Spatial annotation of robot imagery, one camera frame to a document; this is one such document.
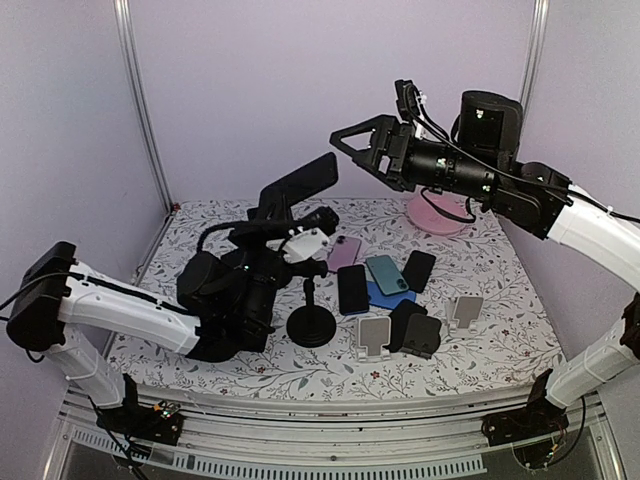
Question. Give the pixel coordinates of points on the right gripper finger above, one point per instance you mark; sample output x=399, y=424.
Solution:
x=374, y=162
x=370, y=128

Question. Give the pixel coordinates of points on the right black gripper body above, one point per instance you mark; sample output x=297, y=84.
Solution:
x=399, y=167

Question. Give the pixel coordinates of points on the black phone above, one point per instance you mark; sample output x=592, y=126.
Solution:
x=352, y=290
x=399, y=320
x=418, y=269
x=308, y=180

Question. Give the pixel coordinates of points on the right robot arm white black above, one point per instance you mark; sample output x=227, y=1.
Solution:
x=477, y=160

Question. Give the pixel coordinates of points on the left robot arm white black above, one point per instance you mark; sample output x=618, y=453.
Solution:
x=222, y=306

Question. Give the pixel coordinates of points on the pink phone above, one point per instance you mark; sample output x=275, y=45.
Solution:
x=343, y=253

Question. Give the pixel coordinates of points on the teal green phone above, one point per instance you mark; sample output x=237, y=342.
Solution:
x=386, y=274

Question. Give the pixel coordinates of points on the black round-base clamp stand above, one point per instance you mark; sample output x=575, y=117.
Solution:
x=311, y=325

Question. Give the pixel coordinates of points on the blue phone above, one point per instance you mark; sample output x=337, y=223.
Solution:
x=389, y=302

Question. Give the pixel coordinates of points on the white folding stand front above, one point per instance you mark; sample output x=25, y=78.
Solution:
x=373, y=335

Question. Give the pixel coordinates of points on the white folding stand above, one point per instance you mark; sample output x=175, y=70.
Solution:
x=464, y=314
x=373, y=335

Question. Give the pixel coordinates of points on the white folding stand right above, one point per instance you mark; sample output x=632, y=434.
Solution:
x=464, y=314

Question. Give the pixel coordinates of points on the dark grey folding stand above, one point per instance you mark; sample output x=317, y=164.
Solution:
x=422, y=336

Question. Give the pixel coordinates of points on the pink plate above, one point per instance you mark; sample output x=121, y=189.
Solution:
x=438, y=215

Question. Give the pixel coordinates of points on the floral table mat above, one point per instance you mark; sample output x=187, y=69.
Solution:
x=514, y=345

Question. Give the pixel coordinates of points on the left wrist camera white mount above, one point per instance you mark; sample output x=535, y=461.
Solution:
x=311, y=234

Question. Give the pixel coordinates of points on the right aluminium corner post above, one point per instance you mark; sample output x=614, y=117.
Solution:
x=534, y=51

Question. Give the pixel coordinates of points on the aluminium corner post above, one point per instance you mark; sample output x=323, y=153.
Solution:
x=534, y=51
x=127, y=42

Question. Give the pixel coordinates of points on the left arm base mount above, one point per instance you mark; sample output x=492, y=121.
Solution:
x=160, y=423

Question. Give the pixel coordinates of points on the left aluminium corner post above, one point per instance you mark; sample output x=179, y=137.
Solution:
x=127, y=42

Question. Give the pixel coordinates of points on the front aluminium rail frame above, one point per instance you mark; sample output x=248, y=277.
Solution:
x=227, y=437

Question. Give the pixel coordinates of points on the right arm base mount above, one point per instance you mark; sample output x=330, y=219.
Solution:
x=538, y=417

